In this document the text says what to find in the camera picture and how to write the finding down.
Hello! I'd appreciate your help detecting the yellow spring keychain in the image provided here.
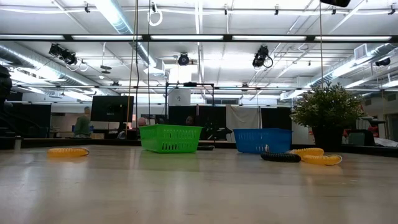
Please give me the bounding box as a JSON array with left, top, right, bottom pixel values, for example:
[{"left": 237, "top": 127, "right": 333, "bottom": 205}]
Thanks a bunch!
[
  {"left": 47, "top": 147, "right": 90, "bottom": 158},
  {"left": 302, "top": 154, "right": 343, "bottom": 166},
  {"left": 290, "top": 147, "right": 325, "bottom": 157}
]

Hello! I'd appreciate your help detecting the white sign box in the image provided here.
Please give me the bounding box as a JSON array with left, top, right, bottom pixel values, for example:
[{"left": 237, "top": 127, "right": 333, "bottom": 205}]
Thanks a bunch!
[{"left": 167, "top": 89, "right": 192, "bottom": 106}]

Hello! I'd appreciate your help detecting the black ceiling camera cluster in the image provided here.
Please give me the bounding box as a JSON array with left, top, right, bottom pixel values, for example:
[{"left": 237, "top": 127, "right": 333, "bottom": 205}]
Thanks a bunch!
[{"left": 48, "top": 42, "right": 78, "bottom": 66}]

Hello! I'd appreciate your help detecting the black hanging cable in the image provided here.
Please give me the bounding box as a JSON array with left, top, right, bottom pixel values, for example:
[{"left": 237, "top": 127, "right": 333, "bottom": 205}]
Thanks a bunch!
[
  {"left": 134, "top": 0, "right": 140, "bottom": 128},
  {"left": 146, "top": 0, "right": 152, "bottom": 125}
]

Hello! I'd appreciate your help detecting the green plastic basket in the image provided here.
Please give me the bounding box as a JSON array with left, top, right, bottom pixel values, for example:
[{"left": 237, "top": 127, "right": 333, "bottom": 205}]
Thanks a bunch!
[{"left": 139, "top": 124, "right": 203, "bottom": 154}]

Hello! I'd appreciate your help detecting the blue plastic basket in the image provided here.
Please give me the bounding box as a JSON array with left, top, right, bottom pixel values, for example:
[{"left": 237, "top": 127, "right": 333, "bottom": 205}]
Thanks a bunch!
[{"left": 233, "top": 128, "right": 293, "bottom": 154}]

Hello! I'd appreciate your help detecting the green potted plant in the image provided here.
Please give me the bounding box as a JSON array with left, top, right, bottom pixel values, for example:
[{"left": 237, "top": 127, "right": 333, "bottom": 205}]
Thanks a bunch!
[{"left": 290, "top": 82, "right": 364, "bottom": 150}]

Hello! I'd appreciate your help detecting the black beam with light strips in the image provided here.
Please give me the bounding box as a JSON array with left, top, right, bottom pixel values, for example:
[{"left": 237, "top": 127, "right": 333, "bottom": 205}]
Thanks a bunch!
[{"left": 0, "top": 33, "right": 398, "bottom": 44}]

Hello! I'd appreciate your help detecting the black metal frame stand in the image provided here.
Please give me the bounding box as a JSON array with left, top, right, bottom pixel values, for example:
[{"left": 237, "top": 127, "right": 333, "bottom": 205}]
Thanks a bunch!
[{"left": 164, "top": 82, "right": 216, "bottom": 142}]

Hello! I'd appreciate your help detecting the black partition panel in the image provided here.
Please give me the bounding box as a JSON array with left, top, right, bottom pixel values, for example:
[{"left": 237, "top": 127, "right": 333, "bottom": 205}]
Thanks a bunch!
[
  {"left": 260, "top": 107, "right": 292, "bottom": 130},
  {"left": 9, "top": 103, "right": 52, "bottom": 138},
  {"left": 167, "top": 105, "right": 227, "bottom": 140}
]

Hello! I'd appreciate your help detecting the white hanging cloth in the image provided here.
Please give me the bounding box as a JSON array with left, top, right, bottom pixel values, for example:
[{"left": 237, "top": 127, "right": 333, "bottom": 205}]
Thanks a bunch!
[{"left": 226, "top": 105, "right": 261, "bottom": 130}]

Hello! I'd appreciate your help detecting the silver ventilation duct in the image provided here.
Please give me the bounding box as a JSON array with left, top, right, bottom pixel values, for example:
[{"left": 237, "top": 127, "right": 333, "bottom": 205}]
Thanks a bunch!
[
  {"left": 306, "top": 43, "right": 398, "bottom": 90},
  {"left": 0, "top": 43, "right": 94, "bottom": 94}
]

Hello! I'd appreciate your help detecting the thin hanging cable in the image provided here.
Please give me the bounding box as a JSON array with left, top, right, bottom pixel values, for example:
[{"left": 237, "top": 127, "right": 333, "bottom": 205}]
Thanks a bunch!
[{"left": 319, "top": 0, "right": 325, "bottom": 88}]

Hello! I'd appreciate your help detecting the black computer monitor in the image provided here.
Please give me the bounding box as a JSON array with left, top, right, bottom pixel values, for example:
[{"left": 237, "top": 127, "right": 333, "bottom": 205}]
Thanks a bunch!
[{"left": 90, "top": 95, "right": 135, "bottom": 123}]

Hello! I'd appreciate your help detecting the black ceiling camera with cable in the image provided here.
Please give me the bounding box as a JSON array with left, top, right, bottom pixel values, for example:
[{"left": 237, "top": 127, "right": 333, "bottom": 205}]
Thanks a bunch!
[{"left": 251, "top": 45, "right": 274, "bottom": 69}]

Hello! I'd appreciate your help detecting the white cable loop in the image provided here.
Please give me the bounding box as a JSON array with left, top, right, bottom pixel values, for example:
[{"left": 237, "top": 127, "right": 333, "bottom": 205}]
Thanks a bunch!
[{"left": 147, "top": 1, "right": 164, "bottom": 27}]

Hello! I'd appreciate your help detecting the black ceiling fixture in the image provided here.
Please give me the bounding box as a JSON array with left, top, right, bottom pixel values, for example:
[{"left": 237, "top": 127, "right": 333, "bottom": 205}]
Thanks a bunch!
[{"left": 374, "top": 57, "right": 392, "bottom": 67}]

